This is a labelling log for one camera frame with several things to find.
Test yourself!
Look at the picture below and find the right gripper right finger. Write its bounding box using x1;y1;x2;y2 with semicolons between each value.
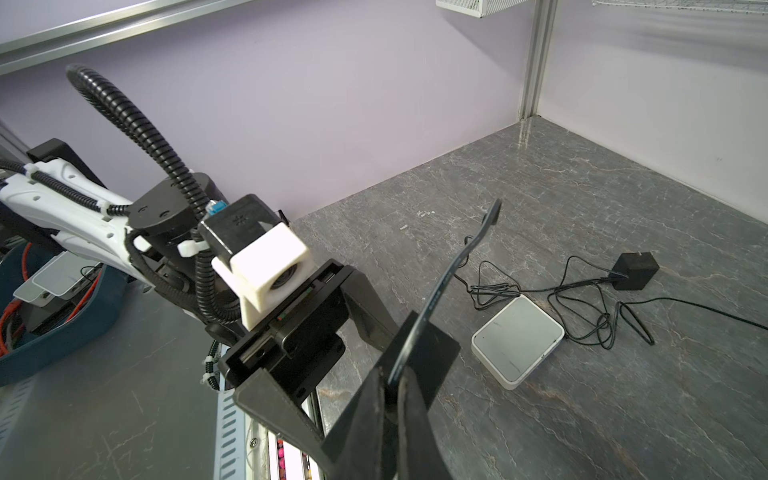
397;368;452;480

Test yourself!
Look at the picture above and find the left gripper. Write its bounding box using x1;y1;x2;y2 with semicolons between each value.
218;259;399;474

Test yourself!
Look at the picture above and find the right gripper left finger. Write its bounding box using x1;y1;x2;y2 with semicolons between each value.
329;367;385;480

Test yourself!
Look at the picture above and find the black ethernet cable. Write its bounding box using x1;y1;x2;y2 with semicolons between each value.
386;199;504;386

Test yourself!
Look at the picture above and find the black network switch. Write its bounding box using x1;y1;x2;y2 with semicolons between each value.
375;311;461;409

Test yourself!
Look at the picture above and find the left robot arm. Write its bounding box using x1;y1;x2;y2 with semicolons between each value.
1;65;396;479

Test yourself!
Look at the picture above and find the white router box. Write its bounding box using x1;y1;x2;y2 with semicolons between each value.
471;295;565;390

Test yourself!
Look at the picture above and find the blue bin with parts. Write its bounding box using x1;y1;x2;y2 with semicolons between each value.
1;242;128;386

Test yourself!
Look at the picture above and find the black power adapter with prongs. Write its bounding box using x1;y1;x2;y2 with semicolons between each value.
608;252;660;291

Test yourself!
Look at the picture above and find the white mesh corner basket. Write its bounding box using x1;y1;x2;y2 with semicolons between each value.
435;0;526;19

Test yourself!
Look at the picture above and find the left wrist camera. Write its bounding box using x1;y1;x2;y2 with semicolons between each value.
199;194;317;331

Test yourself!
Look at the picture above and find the thin black adapter cable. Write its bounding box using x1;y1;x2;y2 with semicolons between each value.
452;236;768;352

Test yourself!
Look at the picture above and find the white wire shelf basket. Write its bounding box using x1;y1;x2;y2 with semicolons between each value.
591;0;767;16

